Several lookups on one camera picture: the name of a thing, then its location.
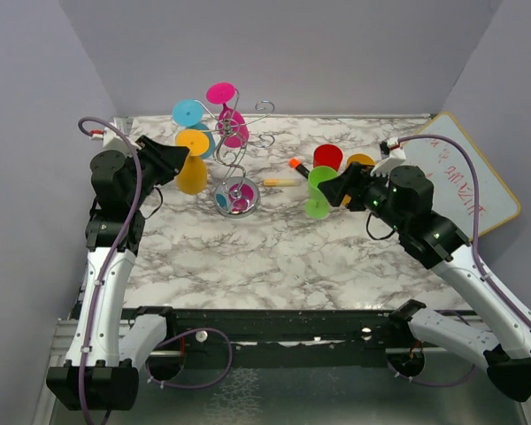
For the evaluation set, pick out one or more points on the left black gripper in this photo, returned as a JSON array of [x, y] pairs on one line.
[[167, 158]]

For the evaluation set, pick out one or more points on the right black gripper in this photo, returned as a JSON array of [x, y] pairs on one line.
[[352, 181]]

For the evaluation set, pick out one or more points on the yellow wine glass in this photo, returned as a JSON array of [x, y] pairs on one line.
[[363, 160], [193, 176]]

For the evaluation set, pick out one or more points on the green wine glass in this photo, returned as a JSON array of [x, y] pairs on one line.
[[317, 206]]

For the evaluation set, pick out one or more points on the red wine glass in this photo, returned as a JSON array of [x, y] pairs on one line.
[[328, 155]]

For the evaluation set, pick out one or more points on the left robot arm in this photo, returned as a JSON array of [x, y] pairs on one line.
[[101, 367]]

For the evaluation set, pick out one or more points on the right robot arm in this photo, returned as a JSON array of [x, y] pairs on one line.
[[404, 201]]

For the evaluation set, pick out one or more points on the blue wine glass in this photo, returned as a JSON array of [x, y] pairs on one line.
[[189, 113]]

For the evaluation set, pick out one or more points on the chrome wine glass rack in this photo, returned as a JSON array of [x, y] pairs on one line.
[[236, 195]]

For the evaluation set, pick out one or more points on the pink wine glass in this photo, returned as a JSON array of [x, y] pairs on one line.
[[231, 123]]

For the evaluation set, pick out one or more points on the orange black highlighter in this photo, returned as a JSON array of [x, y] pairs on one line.
[[299, 167]]

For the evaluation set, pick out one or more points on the pale yellow marker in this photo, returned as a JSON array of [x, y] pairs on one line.
[[281, 182]]

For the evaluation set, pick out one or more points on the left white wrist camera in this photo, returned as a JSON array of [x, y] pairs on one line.
[[110, 140]]

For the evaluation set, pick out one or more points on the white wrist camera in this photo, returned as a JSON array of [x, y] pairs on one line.
[[110, 140], [392, 156]]

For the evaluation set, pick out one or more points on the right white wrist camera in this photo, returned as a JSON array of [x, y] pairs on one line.
[[392, 156]]

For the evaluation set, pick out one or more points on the whiteboard with yellow frame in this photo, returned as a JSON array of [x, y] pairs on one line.
[[463, 184]]

